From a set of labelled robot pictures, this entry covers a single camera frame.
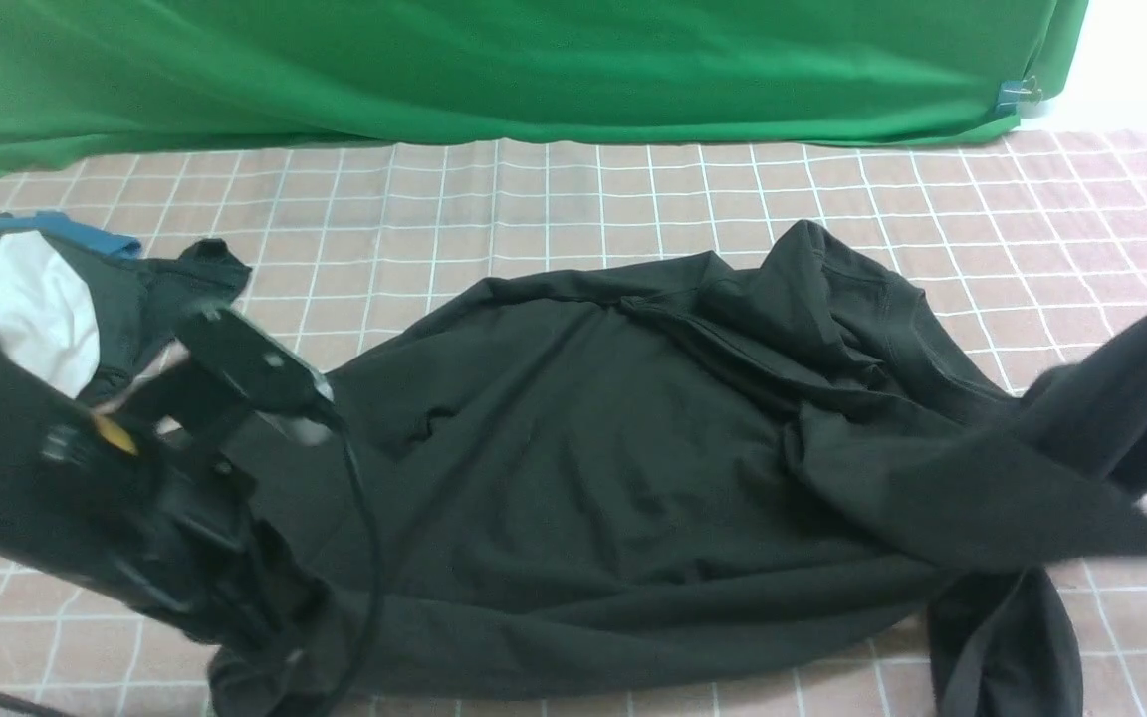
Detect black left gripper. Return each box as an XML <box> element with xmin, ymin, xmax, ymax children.
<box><xmin>86</xmin><ymin>358</ymin><xmax>322</xmax><ymax>658</ymax></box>

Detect white shirt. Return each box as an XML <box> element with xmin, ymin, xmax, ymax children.
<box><xmin>0</xmin><ymin>231</ymin><xmax>101</xmax><ymax>398</ymax></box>

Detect dark gray long-sleeve shirt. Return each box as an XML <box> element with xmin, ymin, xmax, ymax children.
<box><xmin>206</xmin><ymin>219</ymin><xmax>1147</xmax><ymax>717</ymax></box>

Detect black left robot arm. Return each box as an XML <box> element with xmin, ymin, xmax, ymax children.
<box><xmin>0</xmin><ymin>303</ymin><xmax>329</xmax><ymax>661</ymax></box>

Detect blue and gray garment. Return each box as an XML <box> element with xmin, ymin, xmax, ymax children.
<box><xmin>0</xmin><ymin>210</ymin><xmax>251</xmax><ymax>405</ymax></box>

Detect green backdrop cloth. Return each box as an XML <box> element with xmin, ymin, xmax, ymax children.
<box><xmin>0</xmin><ymin>1</ymin><xmax>1087</xmax><ymax>177</ymax></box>

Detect pink checkered tablecloth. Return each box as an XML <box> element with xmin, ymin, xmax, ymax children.
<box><xmin>0</xmin><ymin>128</ymin><xmax>1147</xmax><ymax>716</ymax></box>

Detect blue clip on backdrop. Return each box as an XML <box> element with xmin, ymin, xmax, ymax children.
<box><xmin>993</xmin><ymin>76</ymin><xmax>1043</xmax><ymax>117</ymax></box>

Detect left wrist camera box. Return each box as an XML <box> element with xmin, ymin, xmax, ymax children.
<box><xmin>174</xmin><ymin>303</ymin><xmax>336</xmax><ymax>446</ymax></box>

